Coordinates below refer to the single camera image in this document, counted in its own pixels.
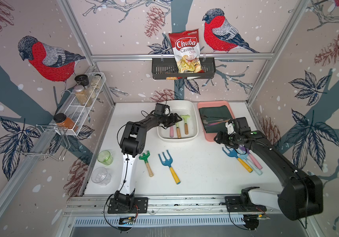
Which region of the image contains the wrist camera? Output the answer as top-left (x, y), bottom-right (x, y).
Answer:
top-left (153, 103), bottom-right (170, 116)
top-left (225, 119), bottom-right (236, 135)

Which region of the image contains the black wall basket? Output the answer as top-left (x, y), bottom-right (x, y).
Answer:
top-left (152, 57), bottom-right (216, 80)

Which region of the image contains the white wire spice shelf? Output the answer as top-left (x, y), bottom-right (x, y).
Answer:
top-left (60, 73), bottom-right (105, 140)

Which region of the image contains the orange spice jar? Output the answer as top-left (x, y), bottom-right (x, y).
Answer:
top-left (53, 113), bottom-right (78, 131)

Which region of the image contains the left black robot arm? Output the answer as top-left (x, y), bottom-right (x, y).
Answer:
top-left (113, 113), bottom-right (182, 209)

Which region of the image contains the light green rake wooden handle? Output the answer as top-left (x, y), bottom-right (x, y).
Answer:
top-left (176, 127), bottom-right (181, 139)

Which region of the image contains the black lid spice jar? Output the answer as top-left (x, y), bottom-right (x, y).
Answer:
top-left (74, 74), bottom-right (90, 89)

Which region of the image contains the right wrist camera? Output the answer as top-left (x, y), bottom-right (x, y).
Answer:
top-left (225, 119), bottom-right (236, 135)

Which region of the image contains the iridescent knife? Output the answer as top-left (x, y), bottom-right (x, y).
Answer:
top-left (205, 119), bottom-right (230, 127)

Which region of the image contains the blue fork yellow handle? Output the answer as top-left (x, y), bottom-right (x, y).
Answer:
top-left (158, 150), bottom-right (181, 185)
top-left (222, 148), bottom-right (253, 173)

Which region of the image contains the small circuit board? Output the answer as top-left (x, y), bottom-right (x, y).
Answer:
top-left (118, 216), bottom-right (136, 226)

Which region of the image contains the clear plastic cup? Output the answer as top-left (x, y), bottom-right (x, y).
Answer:
top-left (91, 167), bottom-right (111, 186)

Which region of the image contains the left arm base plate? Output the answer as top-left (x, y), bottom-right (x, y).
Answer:
top-left (106, 197), bottom-right (148, 214)

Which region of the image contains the green plastic cup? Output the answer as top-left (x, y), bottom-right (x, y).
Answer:
top-left (97, 150), bottom-right (113, 166)

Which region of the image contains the white storage box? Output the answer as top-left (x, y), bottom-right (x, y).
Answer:
top-left (157, 100), bottom-right (199, 143)

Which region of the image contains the pink tray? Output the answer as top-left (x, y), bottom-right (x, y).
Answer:
top-left (197, 101), bottom-right (235, 142)

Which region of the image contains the light blue fork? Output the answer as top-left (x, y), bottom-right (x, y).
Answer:
top-left (238, 154), bottom-right (263, 175)

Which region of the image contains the wire hook rack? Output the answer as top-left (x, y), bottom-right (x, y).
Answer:
top-left (16, 124), bottom-right (71, 162)

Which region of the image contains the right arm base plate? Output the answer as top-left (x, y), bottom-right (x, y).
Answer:
top-left (224, 196), bottom-right (267, 212)

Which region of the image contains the aluminium front rail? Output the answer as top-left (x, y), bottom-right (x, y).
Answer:
top-left (63, 194), bottom-right (282, 217)

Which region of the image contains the silver spoon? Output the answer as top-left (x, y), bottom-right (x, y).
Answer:
top-left (202, 119), bottom-right (224, 124)

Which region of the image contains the purple fork pink handle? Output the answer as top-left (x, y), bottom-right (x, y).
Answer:
top-left (170, 126), bottom-right (174, 138)

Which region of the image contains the Chuba cassava chips bag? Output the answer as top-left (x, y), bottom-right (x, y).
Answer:
top-left (169, 29), bottom-right (204, 74)

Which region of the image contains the dark green small rake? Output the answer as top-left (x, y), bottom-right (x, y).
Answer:
top-left (139, 151), bottom-right (154, 177)

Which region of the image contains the dark green cloth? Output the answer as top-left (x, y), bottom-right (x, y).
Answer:
top-left (199, 105), bottom-right (233, 133)

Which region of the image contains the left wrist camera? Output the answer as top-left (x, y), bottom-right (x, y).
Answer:
top-left (153, 103), bottom-right (170, 116)

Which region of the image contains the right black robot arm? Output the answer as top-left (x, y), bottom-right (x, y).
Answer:
top-left (214, 117), bottom-right (323, 221)

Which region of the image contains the beige spice jar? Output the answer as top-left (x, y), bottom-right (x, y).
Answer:
top-left (73, 85), bottom-right (93, 107)

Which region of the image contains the pale spice jar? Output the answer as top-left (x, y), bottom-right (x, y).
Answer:
top-left (90, 74), bottom-right (102, 90)

